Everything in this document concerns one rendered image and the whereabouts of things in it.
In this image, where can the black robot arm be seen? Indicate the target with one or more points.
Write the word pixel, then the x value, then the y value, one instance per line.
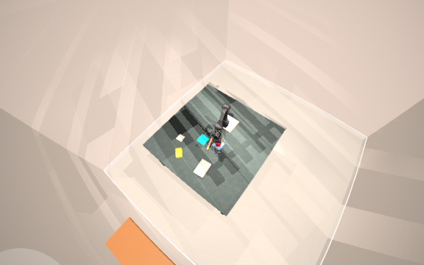
pixel 223 122

